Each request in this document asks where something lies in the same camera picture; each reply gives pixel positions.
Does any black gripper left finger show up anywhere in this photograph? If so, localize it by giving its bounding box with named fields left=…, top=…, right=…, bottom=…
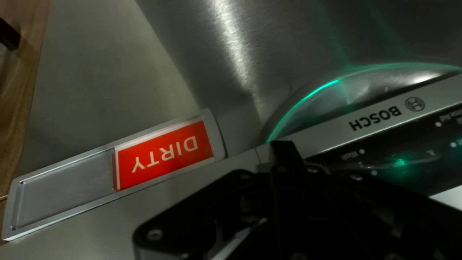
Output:
left=133, top=139, right=286, bottom=260

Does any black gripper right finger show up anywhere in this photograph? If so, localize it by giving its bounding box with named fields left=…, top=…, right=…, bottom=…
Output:
left=284, top=139, right=462, bottom=260

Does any black dishwasher control display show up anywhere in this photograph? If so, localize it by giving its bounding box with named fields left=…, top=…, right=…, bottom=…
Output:
left=308, top=107, right=462, bottom=200

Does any stainless steel Bosch dishwasher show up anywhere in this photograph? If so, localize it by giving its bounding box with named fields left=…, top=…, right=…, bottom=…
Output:
left=0, top=0, right=462, bottom=260

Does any red dirty magnet sign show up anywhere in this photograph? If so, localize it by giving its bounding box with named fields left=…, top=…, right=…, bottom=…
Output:
left=0, top=107, right=228, bottom=243

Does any dark brown wooden drawer cabinet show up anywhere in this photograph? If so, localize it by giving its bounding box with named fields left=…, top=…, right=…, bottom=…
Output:
left=0, top=0, right=52, bottom=229

